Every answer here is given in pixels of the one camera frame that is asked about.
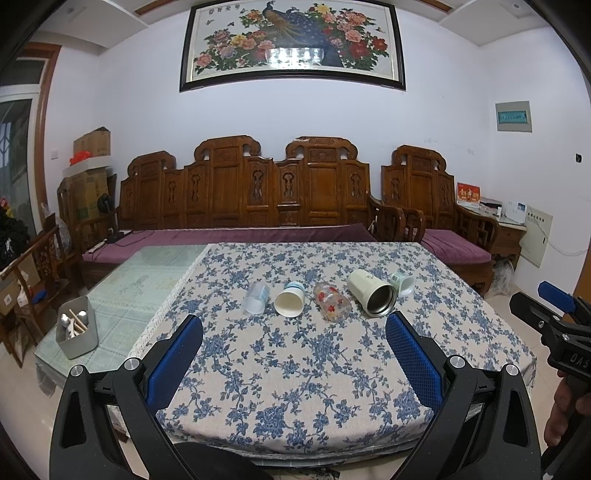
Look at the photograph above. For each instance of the cream steel thermos cup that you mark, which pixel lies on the cream steel thermos cup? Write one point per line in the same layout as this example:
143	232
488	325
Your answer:
376	296

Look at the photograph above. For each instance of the wooden chair at left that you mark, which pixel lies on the wooden chair at left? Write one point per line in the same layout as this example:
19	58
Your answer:
31	287

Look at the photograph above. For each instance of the white paper cup blue stripes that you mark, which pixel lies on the white paper cup blue stripes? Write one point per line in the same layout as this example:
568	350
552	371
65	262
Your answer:
290	302

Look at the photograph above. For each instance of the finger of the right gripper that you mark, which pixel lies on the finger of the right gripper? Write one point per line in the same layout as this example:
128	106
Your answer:
556	294
536	316

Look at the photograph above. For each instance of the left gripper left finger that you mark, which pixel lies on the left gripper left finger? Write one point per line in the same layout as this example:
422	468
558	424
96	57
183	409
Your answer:
83	444

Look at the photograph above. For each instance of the carved wooden sofa bench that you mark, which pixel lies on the carved wooden sofa bench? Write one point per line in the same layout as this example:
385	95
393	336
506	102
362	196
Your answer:
231	193

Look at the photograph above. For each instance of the stacked cardboard boxes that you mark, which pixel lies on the stacked cardboard boxes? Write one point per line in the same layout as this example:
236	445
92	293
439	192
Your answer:
87	189

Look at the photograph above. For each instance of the clear plastic cup blue label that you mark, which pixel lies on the clear plastic cup blue label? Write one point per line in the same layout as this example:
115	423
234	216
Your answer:
256	298

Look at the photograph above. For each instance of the wall electrical panel box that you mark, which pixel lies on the wall electrical panel box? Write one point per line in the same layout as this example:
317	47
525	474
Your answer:
514	117

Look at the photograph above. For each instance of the blue floral tablecloth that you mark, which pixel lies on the blue floral tablecloth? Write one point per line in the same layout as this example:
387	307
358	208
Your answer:
284	389

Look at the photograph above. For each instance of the red gift box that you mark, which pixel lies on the red gift box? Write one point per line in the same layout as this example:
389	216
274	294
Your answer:
468	193

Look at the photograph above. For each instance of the purple armchair cushion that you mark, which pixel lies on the purple armchair cushion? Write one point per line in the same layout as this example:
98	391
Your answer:
452	249

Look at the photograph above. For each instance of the grey utensil holder box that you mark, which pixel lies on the grey utensil holder box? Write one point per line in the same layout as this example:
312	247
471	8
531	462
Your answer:
76	330

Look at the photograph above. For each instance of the framed peacock flower painting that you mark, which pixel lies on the framed peacock flower painting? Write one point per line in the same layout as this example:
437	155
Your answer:
232	41

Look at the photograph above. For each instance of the glass cup red flowers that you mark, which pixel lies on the glass cup red flowers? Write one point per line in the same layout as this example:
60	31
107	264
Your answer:
334	306

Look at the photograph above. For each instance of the white wall distribution panel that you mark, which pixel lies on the white wall distribution panel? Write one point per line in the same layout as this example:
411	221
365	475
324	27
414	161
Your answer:
538	229

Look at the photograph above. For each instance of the wooden side table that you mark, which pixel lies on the wooden side table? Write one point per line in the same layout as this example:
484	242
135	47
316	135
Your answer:
501	240

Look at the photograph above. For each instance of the person's right hand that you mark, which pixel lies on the person's right hand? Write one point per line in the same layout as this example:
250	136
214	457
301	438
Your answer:
565	404

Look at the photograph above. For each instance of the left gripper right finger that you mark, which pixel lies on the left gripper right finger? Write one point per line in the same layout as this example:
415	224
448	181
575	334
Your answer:
483	425

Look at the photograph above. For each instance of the small green yogurt cup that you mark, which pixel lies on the small green yogurt cup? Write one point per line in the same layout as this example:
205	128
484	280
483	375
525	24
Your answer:
403	283

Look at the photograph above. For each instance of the carved wooden armchair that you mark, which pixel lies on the carved wooden armchair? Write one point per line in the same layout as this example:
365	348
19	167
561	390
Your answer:
417	181

